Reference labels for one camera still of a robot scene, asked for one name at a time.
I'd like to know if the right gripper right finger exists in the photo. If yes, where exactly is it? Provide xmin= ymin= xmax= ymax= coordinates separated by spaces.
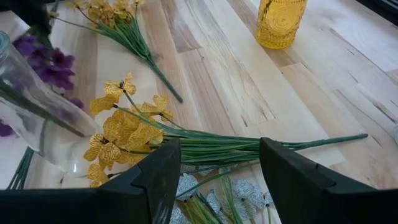
xmin=259 ymin=136 xmax=398 ymax=224

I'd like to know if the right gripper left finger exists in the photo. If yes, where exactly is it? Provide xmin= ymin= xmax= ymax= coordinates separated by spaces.
xmin=0 ymin=138 xmax=182 ymax=224

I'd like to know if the white artificial flower bunch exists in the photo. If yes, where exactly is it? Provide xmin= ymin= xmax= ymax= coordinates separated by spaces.
xmin=217 ymin=166 xmax=275 ymax=224
xmin=169 ymin=172 xmax=226 ymax=224

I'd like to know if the yellow artificial flower bunch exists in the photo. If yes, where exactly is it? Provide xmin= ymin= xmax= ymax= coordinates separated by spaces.
xmin=48 ymin=0 xmax=184 ymax=104
xmin=83 ymin=72 xmax=369 ymax=189

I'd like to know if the yellow glass vase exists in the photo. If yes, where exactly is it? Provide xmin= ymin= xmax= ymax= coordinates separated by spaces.
xmin=255 ymin=0 xmax=309 ymax=50

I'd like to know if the tall clear glass carafe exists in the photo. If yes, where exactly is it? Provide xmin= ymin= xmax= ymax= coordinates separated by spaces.
xmin=0 ymin=30 xmax=103 ymax=179

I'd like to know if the black aluminium table frame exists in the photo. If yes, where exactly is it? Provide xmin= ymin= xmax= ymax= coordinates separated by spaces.
xmin=356 ymin=0 xmax=398 ymax=26

